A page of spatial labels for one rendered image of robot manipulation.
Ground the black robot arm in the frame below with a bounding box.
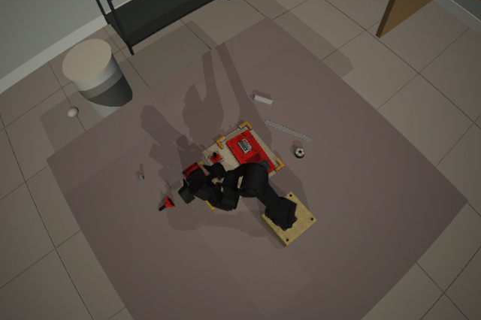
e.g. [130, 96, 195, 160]
[186, 162, 297, 231]

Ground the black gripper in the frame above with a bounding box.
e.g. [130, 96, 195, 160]
[178, 162, 226, 204]

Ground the grey flat bar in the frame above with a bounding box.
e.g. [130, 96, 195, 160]
[264, 119, 312, 142]

